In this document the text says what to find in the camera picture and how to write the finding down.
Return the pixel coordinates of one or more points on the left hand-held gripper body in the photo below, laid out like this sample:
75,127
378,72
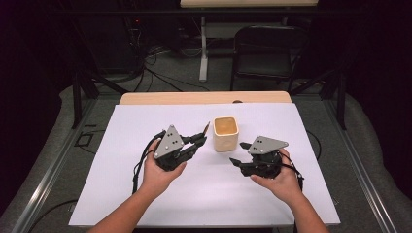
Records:
169,145

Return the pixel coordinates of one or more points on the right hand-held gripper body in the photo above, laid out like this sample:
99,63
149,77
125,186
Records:
265,145

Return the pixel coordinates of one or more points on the cream square ceramic cup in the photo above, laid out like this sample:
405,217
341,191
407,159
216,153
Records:
225,142

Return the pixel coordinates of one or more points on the person's left hand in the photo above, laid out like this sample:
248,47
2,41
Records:
157,178

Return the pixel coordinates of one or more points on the person's right hand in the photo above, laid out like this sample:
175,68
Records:
286,184

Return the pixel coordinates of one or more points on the white paper sheet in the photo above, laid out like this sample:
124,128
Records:
207,194

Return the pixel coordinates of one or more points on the light wooden table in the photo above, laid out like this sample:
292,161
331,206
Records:
181,97

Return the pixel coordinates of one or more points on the black folding chair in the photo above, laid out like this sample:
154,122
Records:
265,64

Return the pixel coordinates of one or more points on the white metal table leg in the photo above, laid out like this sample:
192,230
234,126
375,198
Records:
203,55

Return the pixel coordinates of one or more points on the beige background table top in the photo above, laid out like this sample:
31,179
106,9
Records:
249,3

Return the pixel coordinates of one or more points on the black metal frame stand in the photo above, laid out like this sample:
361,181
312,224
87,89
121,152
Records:
76,103
340,103

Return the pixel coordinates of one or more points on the grey metal floor rail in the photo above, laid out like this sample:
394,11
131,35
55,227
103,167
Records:
359,168
48,174

